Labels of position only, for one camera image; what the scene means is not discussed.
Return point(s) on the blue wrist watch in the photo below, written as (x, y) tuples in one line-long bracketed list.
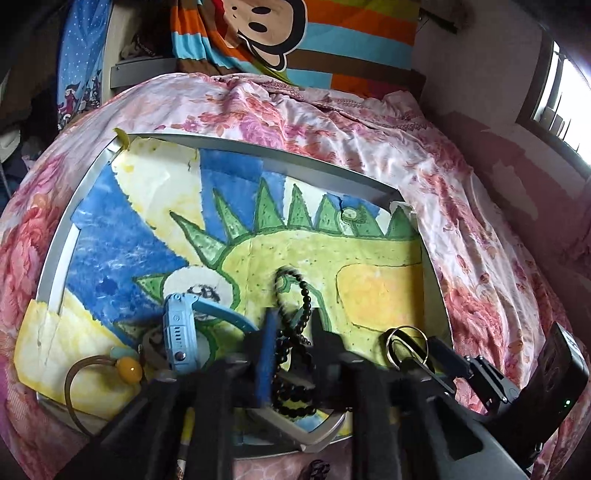
[(184, 332)]

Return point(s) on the striped monkey print sheet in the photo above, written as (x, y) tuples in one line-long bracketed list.
[(323, 32)]

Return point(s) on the grey hair claw clip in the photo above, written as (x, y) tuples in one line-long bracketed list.
[(304, 431)]

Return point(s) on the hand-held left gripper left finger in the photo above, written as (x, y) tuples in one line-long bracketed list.
[(271, 360)]

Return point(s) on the barred window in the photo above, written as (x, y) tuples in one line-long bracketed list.
[(563, 106)]

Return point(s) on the grey bedside cabinet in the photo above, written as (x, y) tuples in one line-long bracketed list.
[(138, 71)]

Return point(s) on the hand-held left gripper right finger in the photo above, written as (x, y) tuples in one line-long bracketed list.
[(328, 360)]

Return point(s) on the grey tray with dinosaur drawing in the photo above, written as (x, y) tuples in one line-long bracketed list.
[(231, 258)]

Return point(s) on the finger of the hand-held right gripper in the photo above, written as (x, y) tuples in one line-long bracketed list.
[(429, 381), (450, 357)]

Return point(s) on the pink floral quilt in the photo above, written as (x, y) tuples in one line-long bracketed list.
[(461, 184)]

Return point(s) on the blue dotted wardrobe curtain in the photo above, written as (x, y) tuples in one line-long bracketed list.
[(81, 69)]

